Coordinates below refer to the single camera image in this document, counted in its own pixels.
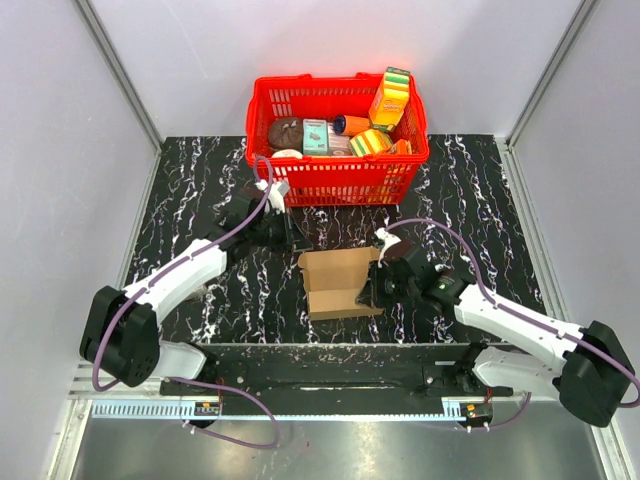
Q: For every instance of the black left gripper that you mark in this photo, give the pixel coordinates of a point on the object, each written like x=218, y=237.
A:
x=298, y=241

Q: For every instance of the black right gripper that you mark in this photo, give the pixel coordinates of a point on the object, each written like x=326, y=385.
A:
x=372, y=289

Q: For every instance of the brown cardboard box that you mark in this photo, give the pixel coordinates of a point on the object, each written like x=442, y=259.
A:
x=333, y=279

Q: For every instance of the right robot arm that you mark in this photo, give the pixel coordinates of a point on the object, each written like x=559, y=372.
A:
x=585, y=369

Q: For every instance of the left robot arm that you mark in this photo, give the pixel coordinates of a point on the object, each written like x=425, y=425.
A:
x=121, y=335

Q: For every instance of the teal snack box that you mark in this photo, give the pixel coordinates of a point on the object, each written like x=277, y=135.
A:
x=315, y=137

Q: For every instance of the pink small box in basket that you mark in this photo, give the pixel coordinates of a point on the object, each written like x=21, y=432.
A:
x=338, y=145

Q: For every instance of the yellow green striped box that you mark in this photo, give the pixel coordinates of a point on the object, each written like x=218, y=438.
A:
x=370, y=142

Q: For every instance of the white round lid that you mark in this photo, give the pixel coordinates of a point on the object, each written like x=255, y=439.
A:
x=288, y=153

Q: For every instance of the brown round cookie pack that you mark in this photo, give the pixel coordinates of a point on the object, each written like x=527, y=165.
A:
x=286, y=133

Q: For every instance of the red plastic shopping basket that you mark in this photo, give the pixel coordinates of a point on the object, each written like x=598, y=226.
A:
x=381, y=179

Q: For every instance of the orange tube with blue cap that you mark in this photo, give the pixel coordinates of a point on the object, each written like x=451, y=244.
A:
x=348, y=125

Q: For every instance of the small orange packet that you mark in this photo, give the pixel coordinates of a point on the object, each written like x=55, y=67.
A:
x=401, y=147

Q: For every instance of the tall orange yellow carton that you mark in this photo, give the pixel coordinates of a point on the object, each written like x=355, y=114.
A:
x=390, y=100

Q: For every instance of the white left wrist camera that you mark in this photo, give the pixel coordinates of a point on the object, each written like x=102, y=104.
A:
x=276, y=198

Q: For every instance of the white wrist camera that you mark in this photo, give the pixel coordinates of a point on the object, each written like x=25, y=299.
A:
x=393, y=248
x=276, y=198

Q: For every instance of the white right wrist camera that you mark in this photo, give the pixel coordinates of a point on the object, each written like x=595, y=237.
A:
x=393, y=248

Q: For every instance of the aluminium frame rail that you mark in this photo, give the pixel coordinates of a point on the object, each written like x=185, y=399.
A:
x=108, y=51

